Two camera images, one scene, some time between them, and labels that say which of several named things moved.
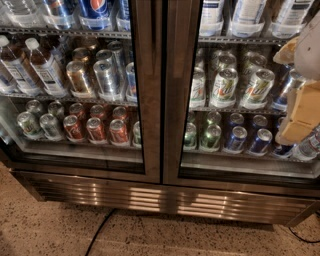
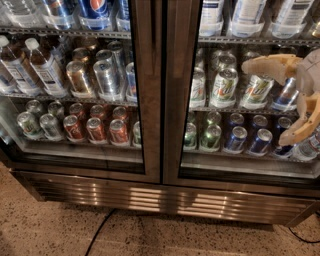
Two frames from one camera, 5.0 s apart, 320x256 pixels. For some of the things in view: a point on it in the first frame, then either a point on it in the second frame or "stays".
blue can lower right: (259, 147) stays
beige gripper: (309, 55) -> (310, 76)
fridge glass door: (225, 99) stays
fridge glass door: (81, 89) stays
